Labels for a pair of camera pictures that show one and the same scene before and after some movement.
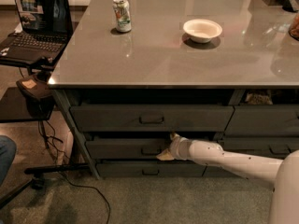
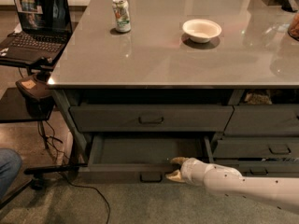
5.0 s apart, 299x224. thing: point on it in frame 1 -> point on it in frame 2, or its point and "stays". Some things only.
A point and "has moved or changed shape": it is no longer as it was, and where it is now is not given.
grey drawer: (263, 120) stays
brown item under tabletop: (258, 99) stays
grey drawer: (125, 148) has moved or changed shape
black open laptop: (46, 21) stays
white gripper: (177, 147) -> (191, 171)
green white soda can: (121, 9) stays
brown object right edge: (293, 30) stays
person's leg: (7, 154) -> (10, 164)
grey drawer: (152, 118) stays
